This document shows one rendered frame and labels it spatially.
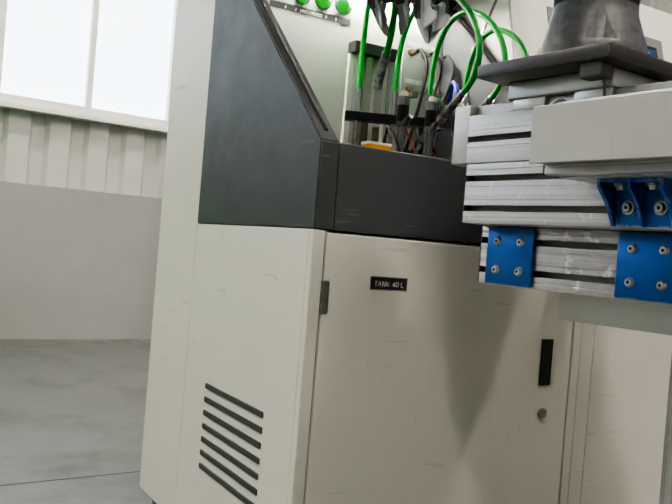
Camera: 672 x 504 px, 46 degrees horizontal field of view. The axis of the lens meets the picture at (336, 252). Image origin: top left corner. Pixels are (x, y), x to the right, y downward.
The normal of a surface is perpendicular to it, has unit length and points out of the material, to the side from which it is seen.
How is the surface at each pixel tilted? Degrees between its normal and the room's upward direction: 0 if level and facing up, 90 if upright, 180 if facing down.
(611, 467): 90
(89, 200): 90
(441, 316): 90
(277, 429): 90
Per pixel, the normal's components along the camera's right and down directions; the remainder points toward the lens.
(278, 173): -0.86, -0.07
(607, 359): 0.51, 0.05
